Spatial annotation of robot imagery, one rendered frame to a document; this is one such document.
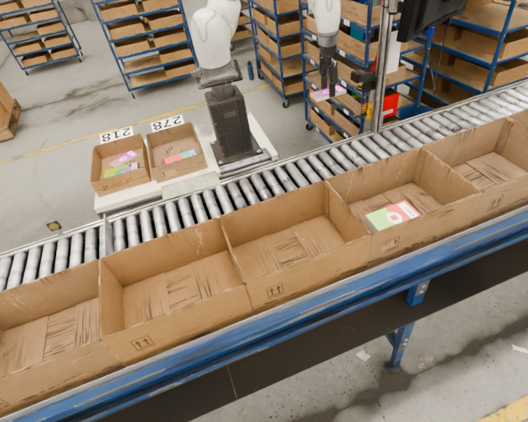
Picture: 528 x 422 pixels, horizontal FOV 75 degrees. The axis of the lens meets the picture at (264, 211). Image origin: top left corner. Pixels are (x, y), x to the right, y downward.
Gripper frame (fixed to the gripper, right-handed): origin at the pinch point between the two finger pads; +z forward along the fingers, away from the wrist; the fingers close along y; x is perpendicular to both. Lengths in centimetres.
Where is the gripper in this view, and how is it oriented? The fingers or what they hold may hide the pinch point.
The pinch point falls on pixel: (328, 88)
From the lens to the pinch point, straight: 179.5
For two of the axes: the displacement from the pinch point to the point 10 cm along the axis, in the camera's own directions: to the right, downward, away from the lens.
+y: -3.4, -6.1, 7.1
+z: 1.3, 7.2, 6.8
